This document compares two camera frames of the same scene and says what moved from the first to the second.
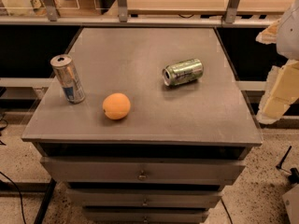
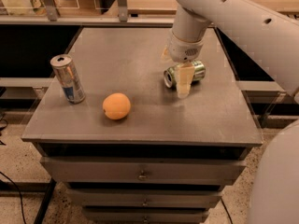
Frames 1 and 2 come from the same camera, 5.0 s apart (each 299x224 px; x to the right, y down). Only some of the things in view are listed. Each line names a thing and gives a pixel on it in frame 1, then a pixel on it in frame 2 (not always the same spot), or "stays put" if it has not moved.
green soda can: (183, 72) stays put
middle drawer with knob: (146, 198) stays put
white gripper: (290, 36) -> (184, 51)
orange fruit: (116, 105) stays put
